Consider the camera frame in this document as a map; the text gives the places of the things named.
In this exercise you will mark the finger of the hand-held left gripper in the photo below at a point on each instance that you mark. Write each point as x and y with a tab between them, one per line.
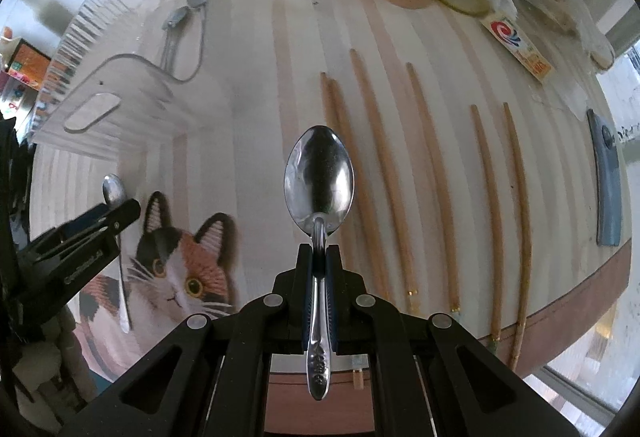
75	272
80	227

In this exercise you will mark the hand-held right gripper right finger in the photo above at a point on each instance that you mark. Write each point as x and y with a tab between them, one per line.
333	317

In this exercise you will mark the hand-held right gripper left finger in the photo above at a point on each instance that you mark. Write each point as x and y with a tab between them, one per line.
306	317

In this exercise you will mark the clear acrylic tray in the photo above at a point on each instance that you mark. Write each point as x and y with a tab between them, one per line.
125	107

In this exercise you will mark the set of wooden chopsticks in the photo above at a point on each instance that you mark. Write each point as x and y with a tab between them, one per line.
475	117

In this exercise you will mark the blue flat case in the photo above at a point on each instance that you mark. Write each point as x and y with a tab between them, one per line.
607	177

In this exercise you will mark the swirl print packet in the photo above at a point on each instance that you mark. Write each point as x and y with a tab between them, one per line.
517	47

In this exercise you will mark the colourful cartoon wall poster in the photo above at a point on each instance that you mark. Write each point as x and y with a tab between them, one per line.
31	64

